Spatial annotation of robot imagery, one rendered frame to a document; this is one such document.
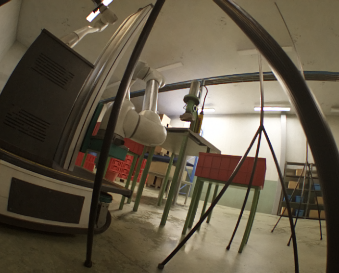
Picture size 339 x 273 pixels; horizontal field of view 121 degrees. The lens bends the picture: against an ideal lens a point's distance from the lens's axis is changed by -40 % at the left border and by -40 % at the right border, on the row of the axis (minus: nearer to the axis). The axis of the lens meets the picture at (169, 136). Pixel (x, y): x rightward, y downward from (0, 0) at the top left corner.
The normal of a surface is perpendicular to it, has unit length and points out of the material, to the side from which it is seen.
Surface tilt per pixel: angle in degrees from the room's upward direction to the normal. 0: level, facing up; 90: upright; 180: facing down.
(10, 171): 90
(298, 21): 180
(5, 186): 90
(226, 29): 180
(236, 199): 90
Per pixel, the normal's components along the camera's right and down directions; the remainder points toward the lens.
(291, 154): -0.55, -0.37
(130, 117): 0.59, -0.12
